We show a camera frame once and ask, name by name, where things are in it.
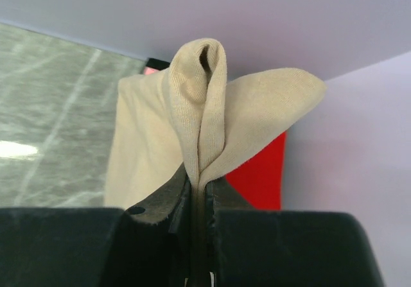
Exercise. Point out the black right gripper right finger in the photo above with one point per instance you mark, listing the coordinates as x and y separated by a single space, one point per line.
252 247

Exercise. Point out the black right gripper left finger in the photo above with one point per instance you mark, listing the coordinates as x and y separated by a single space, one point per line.
144 245

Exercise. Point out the beige t-shirt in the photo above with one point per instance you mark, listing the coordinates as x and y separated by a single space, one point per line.
146 150

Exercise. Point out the folded red t-shirt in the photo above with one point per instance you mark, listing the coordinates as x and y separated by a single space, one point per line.
260 178

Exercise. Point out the folded black t-shirt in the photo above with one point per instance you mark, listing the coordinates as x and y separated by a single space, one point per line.
157 64

